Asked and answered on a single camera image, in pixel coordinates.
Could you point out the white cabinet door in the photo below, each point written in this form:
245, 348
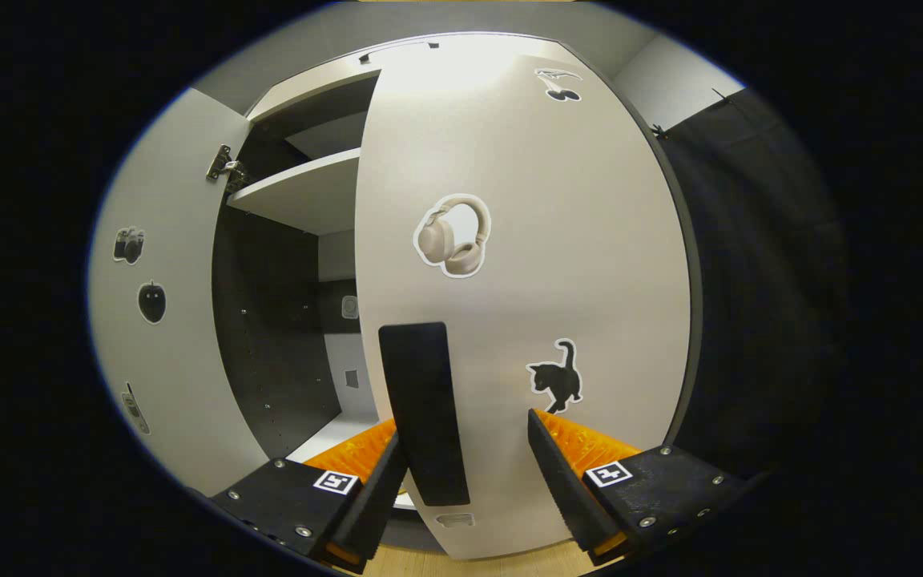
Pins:
558, 240
189, 361

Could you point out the black backdrop cloth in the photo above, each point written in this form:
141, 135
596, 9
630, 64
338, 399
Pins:
766, 280

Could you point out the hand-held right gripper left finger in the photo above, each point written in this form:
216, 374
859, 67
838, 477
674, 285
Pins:
373, 505

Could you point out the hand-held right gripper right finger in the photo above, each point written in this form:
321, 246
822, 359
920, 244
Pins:
566, 489

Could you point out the white grey shoe cabinet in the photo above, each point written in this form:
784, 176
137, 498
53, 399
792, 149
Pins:
269, 320

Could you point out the white cabinet drawer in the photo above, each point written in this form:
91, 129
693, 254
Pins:
309, 92

